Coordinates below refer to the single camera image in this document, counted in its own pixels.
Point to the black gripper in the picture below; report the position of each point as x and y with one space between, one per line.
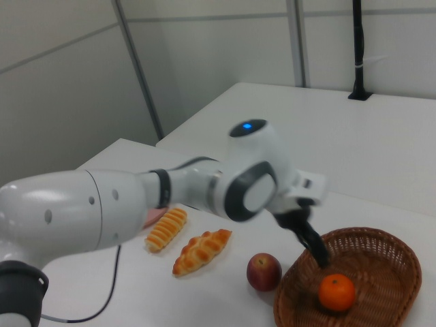
293 218

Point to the orange mandarin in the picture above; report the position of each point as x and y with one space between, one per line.
336 292

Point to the red apple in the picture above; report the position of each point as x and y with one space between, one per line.
264 272

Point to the braided bread loaf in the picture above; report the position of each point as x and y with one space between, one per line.
201 252

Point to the striped bread roll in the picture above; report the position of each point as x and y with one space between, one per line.
167 230

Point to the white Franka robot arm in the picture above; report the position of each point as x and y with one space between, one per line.
68 204

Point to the brown woven basket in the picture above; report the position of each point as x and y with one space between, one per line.
385 272

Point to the pink plate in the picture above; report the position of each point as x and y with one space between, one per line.
154 218

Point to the black camera pole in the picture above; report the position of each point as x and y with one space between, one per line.
358 51

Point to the grey partition post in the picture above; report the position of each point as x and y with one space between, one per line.
299 41
136 68

